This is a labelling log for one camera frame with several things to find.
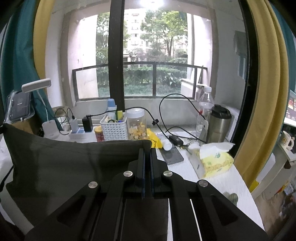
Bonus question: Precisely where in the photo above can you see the white printed mug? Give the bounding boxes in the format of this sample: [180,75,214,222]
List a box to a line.
[280,131,296,153]

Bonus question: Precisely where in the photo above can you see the small white tube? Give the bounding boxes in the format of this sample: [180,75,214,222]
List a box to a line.
[158,137,173,151]

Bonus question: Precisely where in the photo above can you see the white power strip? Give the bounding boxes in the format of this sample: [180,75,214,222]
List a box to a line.
[64,125,97,142]

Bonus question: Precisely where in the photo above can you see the lit computer monitor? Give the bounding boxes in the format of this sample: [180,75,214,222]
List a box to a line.
[283,89,296,127]

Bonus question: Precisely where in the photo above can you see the black balcony railing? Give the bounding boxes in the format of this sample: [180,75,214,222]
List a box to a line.
[72,62,208,100]

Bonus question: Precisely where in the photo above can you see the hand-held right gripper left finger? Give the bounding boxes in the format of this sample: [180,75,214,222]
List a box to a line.
[24,148,146,241]

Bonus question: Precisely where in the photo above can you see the clear water bottle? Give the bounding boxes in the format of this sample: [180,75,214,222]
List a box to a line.
[196,86,214,137]

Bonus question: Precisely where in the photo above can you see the white tablecloth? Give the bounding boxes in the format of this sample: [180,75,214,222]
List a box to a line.
[0,130,264,232]

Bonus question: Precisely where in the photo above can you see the yellow plastic bag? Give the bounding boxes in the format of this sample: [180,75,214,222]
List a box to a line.
[146,128,163,149]

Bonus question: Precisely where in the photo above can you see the dark smartphone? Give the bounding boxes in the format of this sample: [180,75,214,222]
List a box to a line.
[159,146,184,165]

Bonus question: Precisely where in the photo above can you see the clear jar of snacks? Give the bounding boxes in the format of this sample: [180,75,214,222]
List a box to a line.
[126,108,148,141]

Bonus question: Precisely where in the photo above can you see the white plastic basket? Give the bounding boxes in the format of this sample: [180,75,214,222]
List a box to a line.
[100,113,128,141]

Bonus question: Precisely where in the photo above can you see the yellow tissue pack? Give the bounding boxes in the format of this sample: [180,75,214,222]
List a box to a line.
[190,142,236,179]

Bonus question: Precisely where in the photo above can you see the brown cardboard box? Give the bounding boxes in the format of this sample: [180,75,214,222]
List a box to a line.
[10,117,43,137]

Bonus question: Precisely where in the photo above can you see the blue-capped white bottle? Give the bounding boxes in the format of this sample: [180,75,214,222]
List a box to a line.
[107,98,117,120]

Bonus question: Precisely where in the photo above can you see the black window frame post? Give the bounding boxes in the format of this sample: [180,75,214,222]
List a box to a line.
[108,0,126,109]

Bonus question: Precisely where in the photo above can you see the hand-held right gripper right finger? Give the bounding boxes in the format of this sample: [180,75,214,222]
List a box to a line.
[150,148,270,241]

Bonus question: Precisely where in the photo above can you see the yellow curtain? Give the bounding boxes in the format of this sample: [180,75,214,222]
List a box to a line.
[236,0,292,183]
[33,0,56,81]

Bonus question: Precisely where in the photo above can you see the black charger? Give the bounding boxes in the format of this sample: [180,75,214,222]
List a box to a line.
[83,116,93,132]

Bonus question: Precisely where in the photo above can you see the teal curtain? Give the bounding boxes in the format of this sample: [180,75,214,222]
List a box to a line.
[270,0,296,93]
[0,0,60,130]

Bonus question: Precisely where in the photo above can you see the steel thermos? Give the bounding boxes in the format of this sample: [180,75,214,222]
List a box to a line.
[206,104,232,143]

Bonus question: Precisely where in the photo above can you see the white side desk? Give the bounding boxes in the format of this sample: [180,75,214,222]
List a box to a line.
[251,125,296,200]

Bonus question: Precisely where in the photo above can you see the hanging grey clothes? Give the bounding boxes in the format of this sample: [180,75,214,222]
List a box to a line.
[233,30,248,80]

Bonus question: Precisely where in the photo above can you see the black key fob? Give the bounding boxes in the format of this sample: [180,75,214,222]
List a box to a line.
[169,135,185,146]

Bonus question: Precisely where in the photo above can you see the long black cable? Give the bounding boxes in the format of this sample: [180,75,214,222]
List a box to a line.
[86,93,208,146]

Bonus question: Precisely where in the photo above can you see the small grey-green object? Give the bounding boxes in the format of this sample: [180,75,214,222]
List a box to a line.
[225,192,238,205]

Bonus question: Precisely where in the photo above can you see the black looped charger cable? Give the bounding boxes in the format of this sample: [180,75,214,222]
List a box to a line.
[54,108,75,135]

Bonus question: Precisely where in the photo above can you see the olive green shirt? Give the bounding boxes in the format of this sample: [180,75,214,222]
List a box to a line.
[3,123,153,232]

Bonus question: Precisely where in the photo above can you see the black tablet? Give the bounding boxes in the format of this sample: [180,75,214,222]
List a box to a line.
[6,90,35,122]

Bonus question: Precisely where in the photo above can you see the red can with yellow lid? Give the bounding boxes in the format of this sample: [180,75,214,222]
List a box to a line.
[94,126,105,142]

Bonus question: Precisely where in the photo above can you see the white desk lamp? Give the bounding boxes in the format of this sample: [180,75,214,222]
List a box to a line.
[21,78,59,139]

